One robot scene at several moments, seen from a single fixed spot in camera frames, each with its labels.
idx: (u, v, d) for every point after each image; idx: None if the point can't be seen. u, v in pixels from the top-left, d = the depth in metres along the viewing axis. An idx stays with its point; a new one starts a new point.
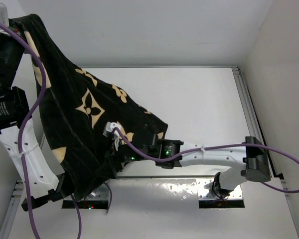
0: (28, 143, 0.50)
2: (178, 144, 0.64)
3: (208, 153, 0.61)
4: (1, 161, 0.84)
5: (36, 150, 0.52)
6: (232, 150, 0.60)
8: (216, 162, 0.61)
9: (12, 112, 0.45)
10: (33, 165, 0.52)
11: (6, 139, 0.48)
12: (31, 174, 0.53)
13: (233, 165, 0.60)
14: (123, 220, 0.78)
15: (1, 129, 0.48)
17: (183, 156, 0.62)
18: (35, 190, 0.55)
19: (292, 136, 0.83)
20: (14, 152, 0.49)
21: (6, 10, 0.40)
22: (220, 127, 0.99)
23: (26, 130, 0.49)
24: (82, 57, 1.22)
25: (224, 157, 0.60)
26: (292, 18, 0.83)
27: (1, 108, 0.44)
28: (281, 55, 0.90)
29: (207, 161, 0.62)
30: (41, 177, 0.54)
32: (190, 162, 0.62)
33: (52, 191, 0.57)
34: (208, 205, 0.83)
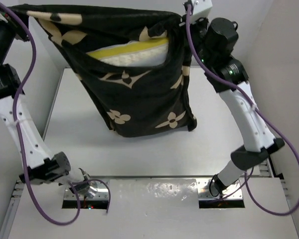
0: (22, 113, 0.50)
2: (242, 77, 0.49)
3: (250, 116, 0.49)
4: (3, 161, 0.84)
5: (30, 122, 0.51)
6: (265, 132, 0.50)
8: (244, 126, 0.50)
9: (6, 84, 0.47)
10: (28, 133, 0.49)
11: (1, 109, 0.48)
12: (26, 142, 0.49)
13: (249, 141, 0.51)
14: (122, 219, 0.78)
15: None
17: (236, 91, 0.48)
18: (30, 163, 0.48)
19: (292, 134, 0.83)
20: (10, 121, 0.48)
21: None
22: (221, 127, 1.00)
23: (20, 101, 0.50)
24: None
25: (253, 130, 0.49)
26: (293, 18, 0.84)
27: None
28: (281, 55, 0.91)
29: (238, 115, 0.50)
30: (36, 145, 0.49)
32: (231, 100, 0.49)
33: (48, 161, 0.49)
34: (207, 205, 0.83)
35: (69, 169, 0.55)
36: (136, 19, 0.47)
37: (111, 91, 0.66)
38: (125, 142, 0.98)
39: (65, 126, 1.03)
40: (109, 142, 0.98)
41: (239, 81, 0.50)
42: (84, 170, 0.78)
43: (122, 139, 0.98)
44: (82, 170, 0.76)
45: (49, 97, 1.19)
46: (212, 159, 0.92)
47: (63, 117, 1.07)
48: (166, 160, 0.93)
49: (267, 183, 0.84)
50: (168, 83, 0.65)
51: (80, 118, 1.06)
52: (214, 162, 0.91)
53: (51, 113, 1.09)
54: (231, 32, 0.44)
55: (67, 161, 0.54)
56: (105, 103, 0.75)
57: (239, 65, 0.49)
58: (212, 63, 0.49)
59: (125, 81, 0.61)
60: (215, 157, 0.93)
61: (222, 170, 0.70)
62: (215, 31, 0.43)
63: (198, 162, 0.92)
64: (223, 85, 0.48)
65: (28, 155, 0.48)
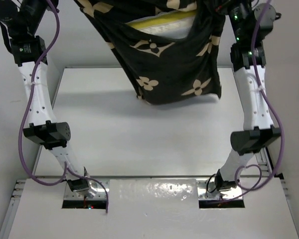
0: (40, 77, 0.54)
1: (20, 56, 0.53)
2: (260, 61, 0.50)
3: (255, 95, 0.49)
4: (4, 160, 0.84)
5: (45, 88, 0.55)
6: (264, 115, 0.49)
8: (247, 104, 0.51)
9: (35, 52, 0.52)
10: (39, 95, 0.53)
11: (24, 70, 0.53)
12: (35, 101, 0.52)
13: (246, 120, 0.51)
14: (122, 218, 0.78)
15: (22, 62, 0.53)
17: (251, 67, 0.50)
18: (34, 121, 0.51)
19: (291, 134, 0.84)
20: (28, 81, 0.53)
21: None
22: (220, 127, 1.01)
23: (41, 66, 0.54)
24: (84, 58, 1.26)
25: (253, 108, 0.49)
26: (293, 18, 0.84)
27: (27, 48, 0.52)
28: (281, 55, 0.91)
29: (245, 93, 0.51)
30: (43, 108, 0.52)
32: (242, 75, 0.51)
33: (48, 123, 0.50)
34: (208, 205, 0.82)
35: (66, 138, 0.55)
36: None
37: (141, 59, 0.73)
38: (124, 142, 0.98)
39: None
40: (108, 142, 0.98)
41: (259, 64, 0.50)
42: (86, 170, 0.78)
43: (122, 139, 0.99)
44: (85, 171, 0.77)
45: (49, 98, 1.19)
46: (211, 159, 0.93)
47: (63, 117, 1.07)
48: (165, 160, 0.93)
49: (267, 183, 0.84)
50: (193, 52, 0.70)
51: (80, 118, 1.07)
52: (213, 163, 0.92)
53: None
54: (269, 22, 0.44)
55: (68, 130, 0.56)
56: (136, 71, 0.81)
57: (262, 50, 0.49)
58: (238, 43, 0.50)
59: (154, 50, 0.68)
60: (215, 156, 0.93)
61: (224, 168, 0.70)
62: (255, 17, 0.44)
63: (198, 161, 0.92)
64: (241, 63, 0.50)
65: (34, 114, 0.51)
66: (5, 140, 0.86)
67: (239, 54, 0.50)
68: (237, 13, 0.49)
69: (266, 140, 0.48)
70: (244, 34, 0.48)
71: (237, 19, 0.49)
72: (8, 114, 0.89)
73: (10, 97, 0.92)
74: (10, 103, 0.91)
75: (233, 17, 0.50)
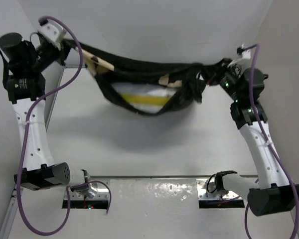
0: (35, 115, 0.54)
1: (15, 92, 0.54)
2: (262, 117, 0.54)
3: (265, 150, 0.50)
4: (4, 161, 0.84)
5: (40, 126, 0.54)
6: (279, 171, 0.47)
8: (257, 160, 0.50)
9: (30, 87, 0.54)
10: (33, 136, 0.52)
11: (19, 108, 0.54)
12: (29, 144, 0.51)
13: (261, 178, 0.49)
14: (122, 218, 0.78)
15: (17, 100, 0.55)
17: (253, 124, 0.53)
18: (28, 165, 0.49)
19: (291, 134, 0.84)
20: (22, 120, 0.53)
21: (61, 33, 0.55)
22: (220, 127, 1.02)
23: (37, 106, 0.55)
24: None
25: (265, 164, 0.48)
26: (294, 18, 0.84)
27: (22, 82, 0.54)
28: (281, 55, 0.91)
29: (253, 150, 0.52)
30: (38, 149, 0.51)
32: (247, 133, 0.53)
33: (45, 167, 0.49)
34: (208, 205, 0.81)
35: (66, 183, 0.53)
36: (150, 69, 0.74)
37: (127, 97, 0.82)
38: (125, 142, 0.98)
39: (65, 126, 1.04)
40: (108, 143, 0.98)
41: (262, 119, 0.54)
42: (85, 170, 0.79)
43: (122, 139, 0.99)
44: (85, 172, 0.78)
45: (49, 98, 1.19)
46: (211, 159, 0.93)
47: (63, 117, 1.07)
48: (165, 160, 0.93)
49: None
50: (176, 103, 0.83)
51: (80, 118, 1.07)
52: (213, 163, 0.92)
53: (51, 113, 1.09)
54: (259, 81, 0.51)
55: (66, 172, 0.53)
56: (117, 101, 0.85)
57: (261, 108, 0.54)
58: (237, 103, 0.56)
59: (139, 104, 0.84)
60: (215, 157, 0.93)
61: None
62: (246, 77, 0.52)
63: (198, 161, 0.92)
64: (242, 121, 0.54)
65: (28, 157, 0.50)
66: (6, 139, 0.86)
67: (239, 111, 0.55)
68: (227, 81, 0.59)
69: (289, 199, 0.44)
70: (239, 94, 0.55)
71: (229, 86, 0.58)
72: (9, 112, 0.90)
73: None
74: (9, 102, 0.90)
75: (224, 84, 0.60)
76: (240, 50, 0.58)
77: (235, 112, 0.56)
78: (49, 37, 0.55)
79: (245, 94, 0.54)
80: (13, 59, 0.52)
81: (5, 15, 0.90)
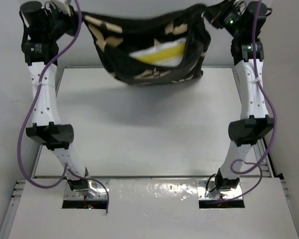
0: (47, 78, 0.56)
1: (31, 55, 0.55)
2: (259, 56, 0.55)
3: (252, 86, 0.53)
4: (3, 161, 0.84)
5: (50, 89, 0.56)
6: (260, 105, 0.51)
8: (244, 93, 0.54)
9: (44, 51, 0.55)
10: (44, 95, 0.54)
11: (33, 70, 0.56)
12: (40, 102, 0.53)
13: (243, 109, 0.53)
14: (122, 218, 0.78)
15: (32, 62, 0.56)
17: (249, 61, 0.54)
18: (37, 121, 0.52)
19: (291, 134, 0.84)
20: (36, 82, 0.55)
21: None
22: (220, 127, 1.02)
23: (50, 69, 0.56)
24: (83, 58, 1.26)
25: (249, 98, 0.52)
26: (295, 18, 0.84)
27: (38, 46, 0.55)
28: (282, 55, 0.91)
29: (242, 84, 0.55)
30: (47, 108, 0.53)
32: (241, 69, 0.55)
33: (52, 125, 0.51)
34: (207, 206, 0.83)
35: (67, 146, 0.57)
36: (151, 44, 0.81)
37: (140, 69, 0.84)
38: (125, 142, 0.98)
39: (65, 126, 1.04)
40: (108, 142, 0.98)
41: (259, 58, 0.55)
42: (86, 170, 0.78)
43: (122, 139, 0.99)
44: (86, 171, 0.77)
45: None
46: (211, 159, 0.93)
47: (64, 117, 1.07)
48: (165, 159, 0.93)
49: (267, 183, 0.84)
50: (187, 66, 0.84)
51: (80, 117, 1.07)
52: (213, 162, 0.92)
53: None
54: (262, 13, 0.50)
55: (71, 134, 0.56)
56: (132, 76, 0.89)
57: (260, 45, 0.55)
58: (237, 38, 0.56)
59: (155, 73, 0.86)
60: (215, 156, 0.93)
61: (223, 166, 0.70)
62: (250, 10, 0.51)
63: (198, 161, 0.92)
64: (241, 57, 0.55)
65: (38, 114, 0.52)
66: (6, 139, 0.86)
67: (239, 48, 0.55)
68: (232, 19, 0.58)
69: (262, 130, 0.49)
70: (240, 30, 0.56)
71: (233, 23, 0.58)
72: (10, 113, 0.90)
73: (9, 96, 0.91)
74: (9, 102, 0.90)
75: (228, 22, 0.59)
76: None
77: (235, 48, 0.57)
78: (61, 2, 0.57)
79: (249, 27, 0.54)
80: (31, 26, 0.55)
81: (6, 15, 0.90)
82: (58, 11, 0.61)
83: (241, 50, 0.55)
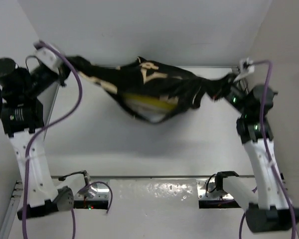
0: (35, 149, 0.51)
1: (11, 124, 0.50)
2: (268, 135, 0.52)
3: (267, 172, 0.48)
4: (2, 161, 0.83)
5: (41, 159, 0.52)
6: (279, 193, 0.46)
8: (259, 180, 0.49)
9: (26, 117, 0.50)
10: (34, 172, 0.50)
11: (16, 142, 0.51)
12: (31, 179, 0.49)
13: (260, 196, 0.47)
14: (122, 218, 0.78)
15: (14, 133, 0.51)
17: (259, 143, 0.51)
18: (31, 202, 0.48)
19: (292, 135, 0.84)
20: (21, 155, 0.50)
21: (59, 59, 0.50)
22: (219, 128, 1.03)
23: (37, 140, 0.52)
24: (83, 58, 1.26)
25: (266, 183, 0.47)
26: (295, 18, 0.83)
27: (18, 112, 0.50)
28: (282, 55, 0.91)
29: (255, 167, 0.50)
30: (40, 184, 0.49)
32: (250, 151, 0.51)
33: (49, 201, 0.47)
34: (207, 205, 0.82)
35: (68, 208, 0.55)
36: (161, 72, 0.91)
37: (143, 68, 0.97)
38: (125, 142, 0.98)
39: (65, 126, 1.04)
40: (109, 142, 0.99)
41: (268, 137, 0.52)
42: (85, 170, 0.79)
43: (122, 139, 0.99)
44: (84, 172, 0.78)
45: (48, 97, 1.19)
46: (211, 159, 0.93)
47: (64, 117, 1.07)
48: (165, 160, 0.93)
49: None
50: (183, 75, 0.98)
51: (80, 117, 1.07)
52: (213, 162, 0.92)
53: (50, 113, 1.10)
54: (269, 100, 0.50)
55: (70, 195, 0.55)
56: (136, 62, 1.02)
57: (268, 126, 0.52)
58: (243, 119, 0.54)
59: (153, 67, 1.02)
60: (215, 156, 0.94)
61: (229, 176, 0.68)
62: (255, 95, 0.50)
63: (198, 161, 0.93)
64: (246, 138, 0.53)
65: (30, 193, 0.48)
66: (5, 139, 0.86)
67: (245, 128, 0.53)
68: (234, 96, 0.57)
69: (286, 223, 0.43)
70: (246, 109, 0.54)
71: (236, 102, 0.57)
72: None
73: None
74: None
75: (231, 99, 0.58)
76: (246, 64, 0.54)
77: (240, 125, 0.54)
78: (46, 63, 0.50)
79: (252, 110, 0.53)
80: (8, 86, 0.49)
81: (5, 15, 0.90)
82: (36, 85, 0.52)
83: (250, 126, 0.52)
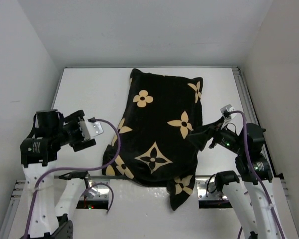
0: (45, 180, 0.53)
1: (28, 155, 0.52)
2: (267, 176, 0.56)
3: (267, 213, 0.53)
4: (2, 162, 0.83)
5: (49, 189, 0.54)
6: (277, 234, 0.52)
8: (259, 220, 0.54)
9: (42, 151, 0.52)
10: (40, 202, 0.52)
11: (29, 172, 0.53)
12: (35, 210, 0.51)
13: (260, 236, 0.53)
14: (122, 218, 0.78)
15: (29, 164, 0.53)
17: (259, 185, 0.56)
18: (31, 232, 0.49)
19: (291, 135, 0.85)
20: (31, 184, 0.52)
21: (99, 132, 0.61)
22: None
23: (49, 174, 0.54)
24: (83, 58, 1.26)
25: (266, 225, 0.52)
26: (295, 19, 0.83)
27: (36, 146, 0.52)
28: (282, 56, 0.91)
29: (255, 207, 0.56)
30: (43, 216, 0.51)
32: (251, 191, 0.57)
33: (47, 234, 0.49)
34: (207, 206, 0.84)
35: None
36: (160, 106, 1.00)
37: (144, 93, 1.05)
38: None
39: None
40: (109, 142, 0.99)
41: (266, 178, 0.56)
42: (87, 171, 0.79)
43: None
44: (86, 173, 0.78)
45: (49, 98, 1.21)
46: (210, 159, 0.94)
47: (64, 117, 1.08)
48: None
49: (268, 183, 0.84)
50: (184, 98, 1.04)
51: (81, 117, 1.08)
52: (213, 162, 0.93)
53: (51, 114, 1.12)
54: (257, 138, 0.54)
55: (70, 229, 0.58)
56: (137, 85, 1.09)
57: (266, 164, 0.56)
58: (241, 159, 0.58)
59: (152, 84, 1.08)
60: (215, 156, 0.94)
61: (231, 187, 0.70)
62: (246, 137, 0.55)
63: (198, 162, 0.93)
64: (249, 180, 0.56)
65: (33, 224, 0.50)
66: (5, 140, 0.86)
67: (245, 168, 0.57)
68: (227, 142, 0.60)
69: None
70: (242, 151, 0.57)
71: (230, 145, 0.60)
72: (9, 113, 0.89)
73: (9, 97, 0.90)
74: (8, 103, 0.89)
75: (225, 144, 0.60)
76: (226, 113, 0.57)
77: (241, 167, 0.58)
78: (88, 130, 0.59)
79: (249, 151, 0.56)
80: (41, 123, 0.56)
81: (4, 16, 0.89)
82: (69, 135, 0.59)
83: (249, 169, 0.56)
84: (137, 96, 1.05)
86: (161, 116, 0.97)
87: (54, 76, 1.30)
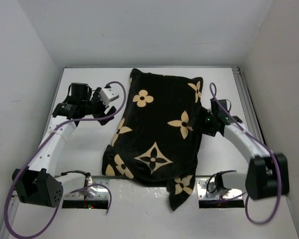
0: (63, 129, 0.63)
1: (59, 111, 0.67)
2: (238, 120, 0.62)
3: (244, 137, 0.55)
4: (3, 162, 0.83)
5: (61, 140, 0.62)
6: (259, 147, 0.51)
8: (242, 149, 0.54)
9: (72, 110, 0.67)
10: (51, 144, 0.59)
11: (54, 121, 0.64)
12: (44, 149, 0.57)
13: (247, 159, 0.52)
14: (121, 218, 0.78)
15: (57, 115, 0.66)
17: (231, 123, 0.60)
18: (32, 165, 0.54)
19: (290, 135, 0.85)
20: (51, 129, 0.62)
21: (116, 96, 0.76)
22: None
23: (68, 124, 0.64)
24: (84, 58, 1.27)
25: (246, 145, 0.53)
26: (295, 19, 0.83)
27: (69, 106, 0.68)
28: (282, 55, 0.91)
29: (236, 142, 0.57)
30: (47, 155, 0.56)
32: (227, 132, 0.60)
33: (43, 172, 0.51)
34: (208, 205, 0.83)
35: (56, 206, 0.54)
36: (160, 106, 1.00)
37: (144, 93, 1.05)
38: None
39: None
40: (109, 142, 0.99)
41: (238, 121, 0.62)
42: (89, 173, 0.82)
43: None
44: (87, 174, 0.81)
45: (49, 98, 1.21)
46: (210, 159, 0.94)
47: None
48: None
49: None
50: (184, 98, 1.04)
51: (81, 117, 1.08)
52: (213, 162, 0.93)
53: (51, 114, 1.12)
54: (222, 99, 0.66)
55: (58, 194, 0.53)
56: (137, 86, 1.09)
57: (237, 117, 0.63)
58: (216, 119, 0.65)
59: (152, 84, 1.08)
60: (215, 156, 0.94)
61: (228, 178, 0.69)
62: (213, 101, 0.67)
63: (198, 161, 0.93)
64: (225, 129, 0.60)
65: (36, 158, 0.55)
66: (5, 140, 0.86)
67: (220, 123, 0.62)
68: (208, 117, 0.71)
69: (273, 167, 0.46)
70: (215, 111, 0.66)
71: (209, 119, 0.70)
72: (9, 113, 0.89)
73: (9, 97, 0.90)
74: (8, 103, 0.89)
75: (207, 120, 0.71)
76: None
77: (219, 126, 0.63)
78: (106, 94, 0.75)
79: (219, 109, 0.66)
80: (74, 93, 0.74)
81: (5, 16, 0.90)
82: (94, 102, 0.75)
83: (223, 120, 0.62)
84: (137, 96, 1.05)
86: (161, 116, 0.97)
87: (55, 76, 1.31)
